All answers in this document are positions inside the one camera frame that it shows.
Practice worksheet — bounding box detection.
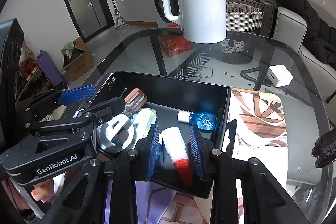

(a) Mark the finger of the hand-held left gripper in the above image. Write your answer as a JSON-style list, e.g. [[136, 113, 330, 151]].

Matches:
[[16, 85, 96, 112], [26, 97, 126, 136]]

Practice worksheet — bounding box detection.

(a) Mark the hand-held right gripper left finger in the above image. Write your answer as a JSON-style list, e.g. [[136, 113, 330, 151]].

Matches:
[[42, 124, 164, 224]]

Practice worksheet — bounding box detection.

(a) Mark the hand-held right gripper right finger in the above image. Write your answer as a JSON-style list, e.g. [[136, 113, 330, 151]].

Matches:
[[189, 125, 319, 224]]

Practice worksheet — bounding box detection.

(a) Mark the white bottle with red cap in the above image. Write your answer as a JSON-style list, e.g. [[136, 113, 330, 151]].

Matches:
[[161, 127, 193, 186]]

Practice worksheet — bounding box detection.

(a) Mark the round grey hub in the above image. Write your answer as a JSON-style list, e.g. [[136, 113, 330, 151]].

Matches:
[[96, 119, 137, 153]]

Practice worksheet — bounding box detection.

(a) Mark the orange handled screwdriver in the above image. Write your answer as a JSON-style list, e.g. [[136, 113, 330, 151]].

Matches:
[[123, 88, 147, 119]]

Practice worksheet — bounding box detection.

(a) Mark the blue bottle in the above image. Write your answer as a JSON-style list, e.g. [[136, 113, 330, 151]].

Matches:
[[178, 111, 218, 131]]

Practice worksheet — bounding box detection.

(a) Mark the green tissue pack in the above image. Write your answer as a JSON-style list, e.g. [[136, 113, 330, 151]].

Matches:
[[129, 108, 157, 140]]

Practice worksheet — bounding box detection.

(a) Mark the black cardboard box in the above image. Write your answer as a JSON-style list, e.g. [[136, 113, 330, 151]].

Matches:
[[76, 70, 238, 199]]

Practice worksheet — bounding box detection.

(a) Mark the person's left hand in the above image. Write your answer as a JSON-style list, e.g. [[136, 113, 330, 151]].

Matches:
[[31, 179, 58, 204]]

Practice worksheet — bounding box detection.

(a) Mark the brown cardboard box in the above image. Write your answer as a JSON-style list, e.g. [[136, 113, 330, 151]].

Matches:
[[61, 36, 94, 81]]

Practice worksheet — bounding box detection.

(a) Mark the purple bag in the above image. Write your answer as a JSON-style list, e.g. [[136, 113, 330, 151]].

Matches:
[[37, 50, 65, 86]]

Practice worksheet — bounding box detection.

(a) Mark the shoe rack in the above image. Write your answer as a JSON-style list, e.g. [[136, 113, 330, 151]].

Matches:
[[16, 42, 53, 101]]

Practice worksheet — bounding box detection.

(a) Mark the printed desk mat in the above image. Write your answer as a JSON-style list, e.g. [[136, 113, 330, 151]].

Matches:
[[104, 88, 288, 224]]

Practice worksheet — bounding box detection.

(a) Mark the mop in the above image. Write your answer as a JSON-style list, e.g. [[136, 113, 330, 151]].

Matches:
[[104, 0, 129, 30]]

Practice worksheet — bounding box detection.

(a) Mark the striped rug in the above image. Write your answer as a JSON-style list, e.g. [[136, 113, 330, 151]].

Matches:
[[175, 52, 212, 79]]

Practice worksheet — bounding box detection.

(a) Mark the red gift box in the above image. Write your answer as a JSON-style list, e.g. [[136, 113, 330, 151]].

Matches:
[[161, 25, 193, 57]]

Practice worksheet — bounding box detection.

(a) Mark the spotted slipper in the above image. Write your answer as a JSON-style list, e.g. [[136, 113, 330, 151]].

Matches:
[[220, 40, 244, 53]]

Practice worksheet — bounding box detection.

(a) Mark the white charger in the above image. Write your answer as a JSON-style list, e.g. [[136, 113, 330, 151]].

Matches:
[[268, 65, 293, 87]]

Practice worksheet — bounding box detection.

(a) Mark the woven basket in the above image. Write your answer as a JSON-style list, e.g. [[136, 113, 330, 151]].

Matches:
[[226, 1, 264, 33]]

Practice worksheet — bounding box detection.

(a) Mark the white electric kettle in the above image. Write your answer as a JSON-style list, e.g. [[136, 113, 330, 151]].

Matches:
[[159, 0, 231, 44]]

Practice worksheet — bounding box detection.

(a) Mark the grey sofa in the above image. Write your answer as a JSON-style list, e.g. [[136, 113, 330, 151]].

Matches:
[[273, 5, 336, 104]]

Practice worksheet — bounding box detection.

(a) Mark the black jacket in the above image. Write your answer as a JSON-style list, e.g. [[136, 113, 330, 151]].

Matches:
[[270, 0, 336, 64]]

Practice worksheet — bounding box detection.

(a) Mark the black floor cable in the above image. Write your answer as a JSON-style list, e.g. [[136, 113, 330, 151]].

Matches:
[[189, 67, 213, 81]]

